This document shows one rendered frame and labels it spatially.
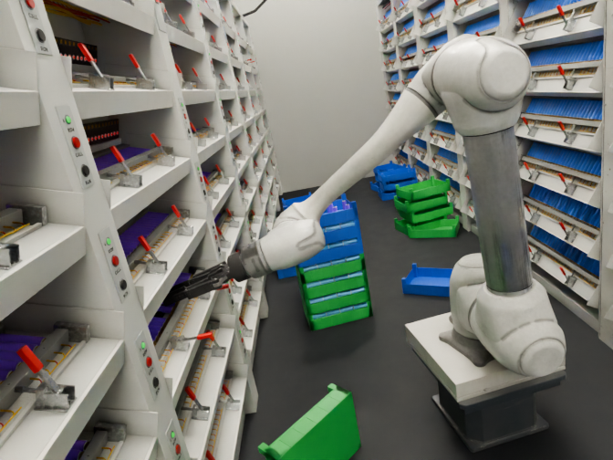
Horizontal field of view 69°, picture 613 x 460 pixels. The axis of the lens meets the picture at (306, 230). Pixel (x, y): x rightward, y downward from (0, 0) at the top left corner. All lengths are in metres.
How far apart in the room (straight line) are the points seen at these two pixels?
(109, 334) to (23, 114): 0.35
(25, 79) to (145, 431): 0.58
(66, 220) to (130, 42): 0.78
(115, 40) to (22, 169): 0.75
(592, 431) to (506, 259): 0.70
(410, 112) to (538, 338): 0.57
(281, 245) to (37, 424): 0.65
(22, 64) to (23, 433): 0.46
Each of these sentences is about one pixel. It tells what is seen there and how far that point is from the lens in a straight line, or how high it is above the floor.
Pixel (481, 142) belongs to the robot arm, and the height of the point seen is 0.89.
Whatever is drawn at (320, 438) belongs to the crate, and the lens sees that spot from 1.36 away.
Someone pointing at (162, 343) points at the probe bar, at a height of 0.58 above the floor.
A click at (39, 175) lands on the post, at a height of 1.01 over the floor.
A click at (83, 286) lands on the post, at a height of 0.83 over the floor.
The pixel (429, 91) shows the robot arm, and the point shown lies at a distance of 1.09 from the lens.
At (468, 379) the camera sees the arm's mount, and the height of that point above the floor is 0.26.
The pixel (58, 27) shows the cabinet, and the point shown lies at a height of 1.30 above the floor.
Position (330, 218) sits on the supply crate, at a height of 0.51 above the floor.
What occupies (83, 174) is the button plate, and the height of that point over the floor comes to 0.99.
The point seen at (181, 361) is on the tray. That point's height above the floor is 0.54.
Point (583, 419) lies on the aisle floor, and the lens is 1.65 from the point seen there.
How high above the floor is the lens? 1.06
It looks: 17 degrees down
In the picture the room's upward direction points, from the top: 11 degrees counter-clockwise
